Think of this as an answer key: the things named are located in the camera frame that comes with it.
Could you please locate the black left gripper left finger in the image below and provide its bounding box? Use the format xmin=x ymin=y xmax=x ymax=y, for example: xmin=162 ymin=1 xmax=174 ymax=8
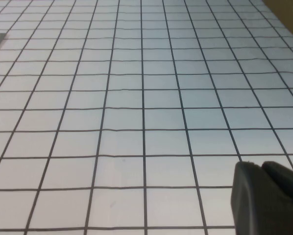
xmin=230 ymin=161 xmax=293 ymax=235

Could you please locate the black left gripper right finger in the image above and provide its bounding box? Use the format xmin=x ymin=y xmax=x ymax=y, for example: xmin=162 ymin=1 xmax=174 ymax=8
xmin=261 ymin=161 xmax=293 ymax=206

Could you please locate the white grid-patterned tablecloth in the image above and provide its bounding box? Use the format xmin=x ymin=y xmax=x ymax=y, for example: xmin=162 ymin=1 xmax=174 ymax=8
xmin=0 ymin=0 xmax=293 ymax=235

